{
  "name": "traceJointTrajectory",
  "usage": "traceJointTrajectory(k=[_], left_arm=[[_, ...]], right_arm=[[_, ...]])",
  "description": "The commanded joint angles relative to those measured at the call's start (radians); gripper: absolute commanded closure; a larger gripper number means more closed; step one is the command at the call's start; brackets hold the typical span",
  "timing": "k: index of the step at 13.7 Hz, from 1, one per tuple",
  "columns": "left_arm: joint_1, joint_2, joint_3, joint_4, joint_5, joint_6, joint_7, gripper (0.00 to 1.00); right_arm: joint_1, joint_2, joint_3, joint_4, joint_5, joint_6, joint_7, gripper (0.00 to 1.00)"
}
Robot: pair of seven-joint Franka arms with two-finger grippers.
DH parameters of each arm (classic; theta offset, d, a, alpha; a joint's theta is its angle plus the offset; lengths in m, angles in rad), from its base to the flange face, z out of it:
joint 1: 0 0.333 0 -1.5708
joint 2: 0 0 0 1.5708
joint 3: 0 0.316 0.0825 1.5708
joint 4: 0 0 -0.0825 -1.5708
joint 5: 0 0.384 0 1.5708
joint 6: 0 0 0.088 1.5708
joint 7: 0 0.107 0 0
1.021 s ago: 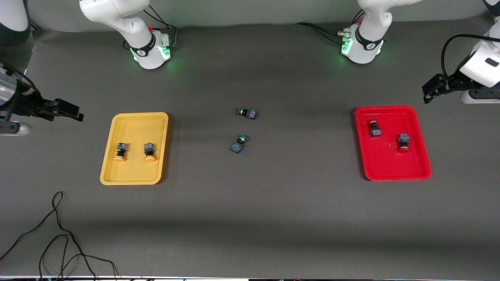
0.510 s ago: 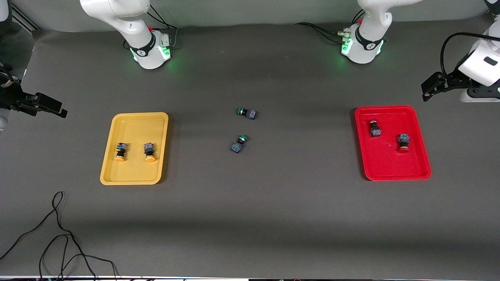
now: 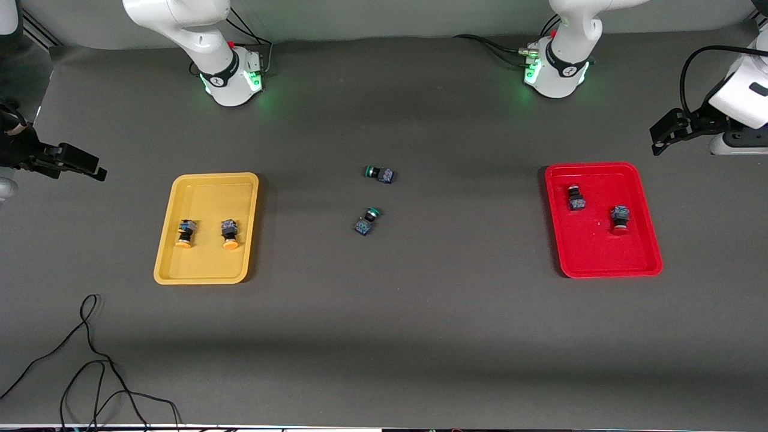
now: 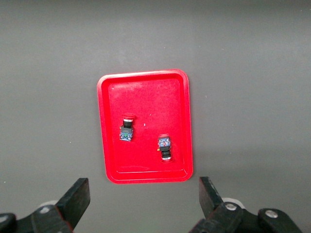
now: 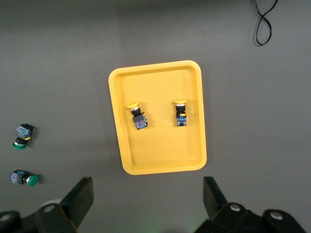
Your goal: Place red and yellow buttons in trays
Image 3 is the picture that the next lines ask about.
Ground yellow plastic tray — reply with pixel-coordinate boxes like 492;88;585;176
154;173;260;285

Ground black arm base cables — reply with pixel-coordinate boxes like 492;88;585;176
452;13;562;68
188;6;275;77

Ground aluminium frame rail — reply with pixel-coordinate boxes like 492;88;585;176
21;12;62;49

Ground red plastic tray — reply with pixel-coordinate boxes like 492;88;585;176
545;162;664;279

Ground thin black loose cable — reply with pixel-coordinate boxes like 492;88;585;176
0;293;181;431

